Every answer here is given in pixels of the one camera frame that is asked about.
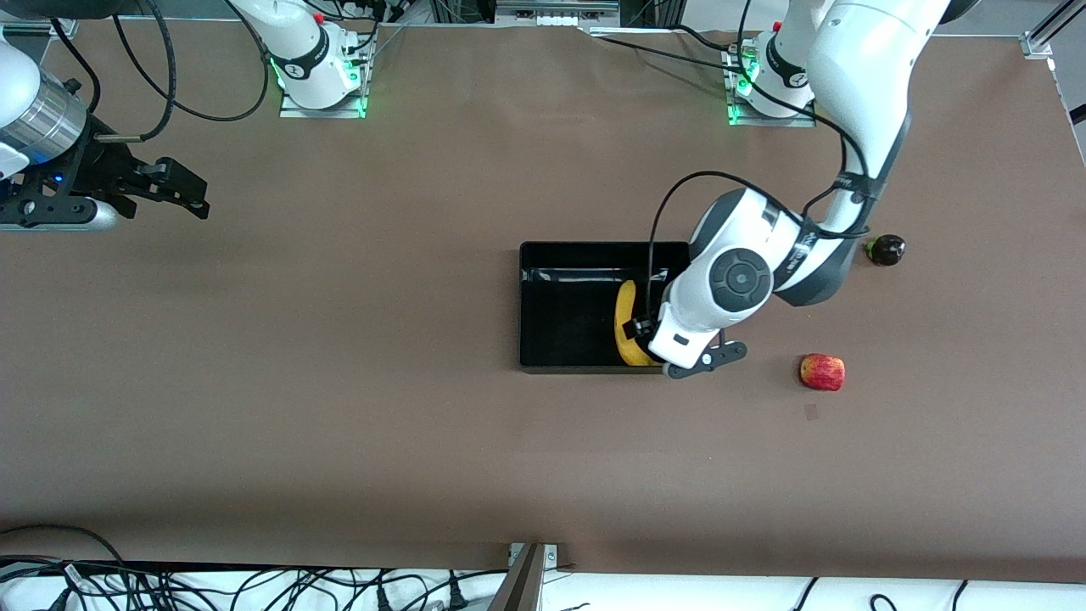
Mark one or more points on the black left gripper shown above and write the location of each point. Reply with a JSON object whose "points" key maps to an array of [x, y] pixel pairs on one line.
{"points": [[638, 327]]}

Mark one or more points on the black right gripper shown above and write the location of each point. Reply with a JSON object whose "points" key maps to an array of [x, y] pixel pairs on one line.
{"points": [[95, 168]]}

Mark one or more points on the yellow banana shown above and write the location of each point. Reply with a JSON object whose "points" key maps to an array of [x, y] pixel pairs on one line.
{"points": [[626, 305]]}

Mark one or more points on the black rectangular plastic box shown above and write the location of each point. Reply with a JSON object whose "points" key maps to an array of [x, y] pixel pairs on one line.
{"points": [[568, 322]]}

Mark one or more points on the red apple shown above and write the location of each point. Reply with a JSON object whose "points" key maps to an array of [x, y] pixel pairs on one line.
{"points": [[822, 372]]}

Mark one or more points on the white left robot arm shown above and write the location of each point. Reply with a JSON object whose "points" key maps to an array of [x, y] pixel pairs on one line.
{"points": [[865, 76]]}

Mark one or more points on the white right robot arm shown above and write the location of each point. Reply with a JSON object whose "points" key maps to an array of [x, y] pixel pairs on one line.
{"points": [[297, 42]]}

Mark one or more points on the dark purple mangosteen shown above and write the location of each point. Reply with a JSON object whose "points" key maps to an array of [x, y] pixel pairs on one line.
{"points": [[887, 250]]}

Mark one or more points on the grey metal device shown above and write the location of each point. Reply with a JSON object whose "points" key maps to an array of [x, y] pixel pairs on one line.
{"points": [[556, 10]]}

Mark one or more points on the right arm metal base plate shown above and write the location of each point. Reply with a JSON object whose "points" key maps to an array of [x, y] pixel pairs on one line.
{"points": [[293, 112]]}

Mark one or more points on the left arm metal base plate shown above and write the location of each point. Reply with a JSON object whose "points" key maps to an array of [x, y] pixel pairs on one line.
{"points": [[755, 121]]}

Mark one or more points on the metal bracket at table edge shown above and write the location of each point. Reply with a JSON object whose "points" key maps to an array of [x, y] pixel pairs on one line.
{"points": [[526, 581]]}

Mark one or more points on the aluminium frame profile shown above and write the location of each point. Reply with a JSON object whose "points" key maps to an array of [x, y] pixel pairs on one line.
{"points": [[1048, 30]]}

